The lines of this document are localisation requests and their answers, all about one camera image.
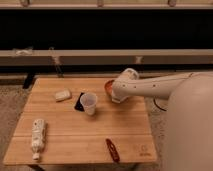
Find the orange ceramic bowl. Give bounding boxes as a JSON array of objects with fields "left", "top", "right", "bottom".
[{"left": 104, "top": 80, "right": 114, "bottom": 97}]

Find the white plastic bottle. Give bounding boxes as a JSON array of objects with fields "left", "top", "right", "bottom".
[{"left": 31, "top": 119, "right": 46, "bottom": 161}]

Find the black flat card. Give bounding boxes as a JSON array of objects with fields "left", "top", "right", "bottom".
[{"left": 74, "top": 92, "right": 84, "bottom": 112}]

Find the grey metal rail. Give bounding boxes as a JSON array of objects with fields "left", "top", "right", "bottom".
[{"left": 0, "top": 49, "right": 213, "bottom": 66}]

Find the wooden table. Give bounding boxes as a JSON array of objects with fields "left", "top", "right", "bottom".
[{"left": 4, "top": 78, "right": 157, "bottom": 165}]

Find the clear plastic cup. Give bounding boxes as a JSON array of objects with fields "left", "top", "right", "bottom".
[{"left": 80, "top": 93, "right": 97, "bottom": 115}]

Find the black floor cable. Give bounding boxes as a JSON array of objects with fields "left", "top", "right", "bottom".
[{"left": 152, "top": 97, "right": 169, "bottom": 113}]

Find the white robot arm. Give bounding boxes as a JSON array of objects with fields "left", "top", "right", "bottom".
[{"left": 111, "top": 68, "right": 213, "bottom": 171}]

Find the beige sponge block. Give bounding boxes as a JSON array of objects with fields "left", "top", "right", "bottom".
[{"left": 55, "top": 89, "right": 72, "bottom": 102}]

